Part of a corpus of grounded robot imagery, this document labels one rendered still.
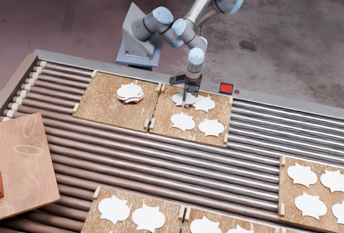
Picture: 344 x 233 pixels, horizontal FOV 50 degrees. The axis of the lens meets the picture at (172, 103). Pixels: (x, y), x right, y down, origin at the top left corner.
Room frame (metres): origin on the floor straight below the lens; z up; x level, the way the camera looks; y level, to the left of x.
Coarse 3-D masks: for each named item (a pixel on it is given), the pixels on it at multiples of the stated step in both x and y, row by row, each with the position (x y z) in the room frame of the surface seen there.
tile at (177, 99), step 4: (180, 92) 1.43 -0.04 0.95; (176, 96) 1.40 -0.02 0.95; (180, 96) 1.40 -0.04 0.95; (192, 96) 1.40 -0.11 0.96; (172, 100) 1.38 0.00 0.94; (176, 100) 1.37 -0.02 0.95; (180, 100) 1.37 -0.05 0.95; (176, 104) 1.34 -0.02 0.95; (180, 104) 1.34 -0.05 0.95; (184, 104) 1.34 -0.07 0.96; (188, 104) 1.34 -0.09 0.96; (192, 104) 1.35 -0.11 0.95
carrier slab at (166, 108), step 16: (160, 96) 1.40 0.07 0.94; (208, 96) 1.43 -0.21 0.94; (224, 96) 1.44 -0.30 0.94; (160, 112) 1.29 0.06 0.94; (176, 112) 1.30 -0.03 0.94; (192, 112) 1.31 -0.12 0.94; (208, 112) 1.32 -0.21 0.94; (224, 112) 1.33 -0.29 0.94; (160, 128) 1.18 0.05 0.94; (176, 128) 1.19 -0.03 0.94; (224, 128) 1.22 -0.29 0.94; (208, 144) 1.11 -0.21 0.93; (224, 144) 1.11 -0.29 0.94
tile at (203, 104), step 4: (200, 96) 1.42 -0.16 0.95; (196, 100) 1.38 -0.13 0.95; (200, 100) 1.39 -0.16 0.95; (204, 100) 1.39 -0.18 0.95; (208, 100) 1.39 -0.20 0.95; (196, 104) 1.35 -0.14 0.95; (200, 104) 1.36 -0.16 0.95; (204, 104) 1.36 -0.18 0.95; (208, 104) 1.36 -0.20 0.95; (212, 104) 1.36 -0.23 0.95; (196, 108) 1.33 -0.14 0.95; (200, 108) 1.33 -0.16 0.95; (204, 108) 1.33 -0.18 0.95; (208, 108) 1.34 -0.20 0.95; (212, 108) 1.34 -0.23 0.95
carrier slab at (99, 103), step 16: (96, 80) 1.48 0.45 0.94; (112, 80) 1.49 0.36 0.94; (128, 80) 1.50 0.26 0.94; (96, 96) 1.36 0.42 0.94; (112, 96) 1.37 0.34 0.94; (144, 96) 1.39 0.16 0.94; (80, 112) 1.24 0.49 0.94; (96, 112) 1.25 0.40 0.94; (112, 112) 1.26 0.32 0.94; (128, 112) 1.27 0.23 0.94; (144, 112) 1.28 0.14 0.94; (128, 128) 1.16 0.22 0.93
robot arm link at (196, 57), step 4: (196, 48) 1.41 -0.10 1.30; (192, 52) 1.38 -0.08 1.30; (196, 52) 1.38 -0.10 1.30; (200, 52) 1.38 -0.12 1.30; (188, 56) 1.38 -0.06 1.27; (192, 56) 1.36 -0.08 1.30; (196, 56) 1.36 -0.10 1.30; (200, 56) 1.36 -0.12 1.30; (188, 60) 1.37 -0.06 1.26; (192, 60) 1.35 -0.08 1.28; (196, 60) 1.35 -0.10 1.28; (200, 60) 1.35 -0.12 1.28; (188, 64) 1.36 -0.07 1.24; (192, 64) 1.35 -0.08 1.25; (196, 64) 1.34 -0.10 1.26; (200, 64) 1.35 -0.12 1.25; (188, 68) 1.36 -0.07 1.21; (192, 68) 1.35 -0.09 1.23; (196, 68) 1.35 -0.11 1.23; (200, 68) 1.36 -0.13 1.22; (192, 72) 1.35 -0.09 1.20; (196, 72) 1.35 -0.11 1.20
